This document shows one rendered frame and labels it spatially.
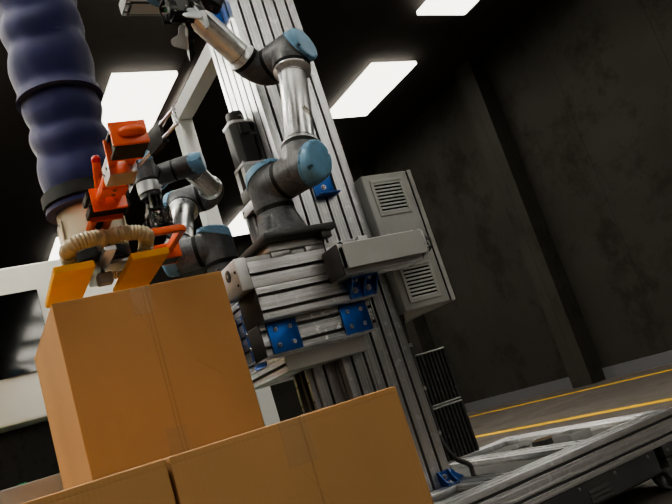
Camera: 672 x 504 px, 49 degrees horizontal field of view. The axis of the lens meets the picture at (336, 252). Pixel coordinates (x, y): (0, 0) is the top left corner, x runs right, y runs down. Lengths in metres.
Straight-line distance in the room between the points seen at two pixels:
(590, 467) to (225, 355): 1.12
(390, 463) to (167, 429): 0.65
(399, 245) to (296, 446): 1.01
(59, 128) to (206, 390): 0.84
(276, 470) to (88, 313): 0.74
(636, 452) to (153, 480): 1.67
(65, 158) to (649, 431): 1.88
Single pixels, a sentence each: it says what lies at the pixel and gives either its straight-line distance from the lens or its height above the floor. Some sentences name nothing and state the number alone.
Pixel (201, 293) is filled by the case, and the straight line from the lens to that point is 1.80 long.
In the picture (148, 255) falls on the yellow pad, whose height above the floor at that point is 1.05.
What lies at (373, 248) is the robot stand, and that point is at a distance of 2.01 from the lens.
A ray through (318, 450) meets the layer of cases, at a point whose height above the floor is 0.49.
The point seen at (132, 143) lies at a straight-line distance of 1.53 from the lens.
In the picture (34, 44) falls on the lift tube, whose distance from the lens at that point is 2.25.
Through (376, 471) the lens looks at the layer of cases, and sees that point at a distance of 1.22.
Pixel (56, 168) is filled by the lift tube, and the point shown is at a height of 1.36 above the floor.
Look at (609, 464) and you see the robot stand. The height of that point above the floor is 0.15.
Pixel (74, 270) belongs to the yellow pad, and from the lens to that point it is 1.91.
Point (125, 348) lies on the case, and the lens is 1.73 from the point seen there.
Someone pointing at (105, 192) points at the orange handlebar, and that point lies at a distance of 1.78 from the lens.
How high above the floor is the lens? 0.53
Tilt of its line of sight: 12 degrees up
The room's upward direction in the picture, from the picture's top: 18 degrees counter-clockwise
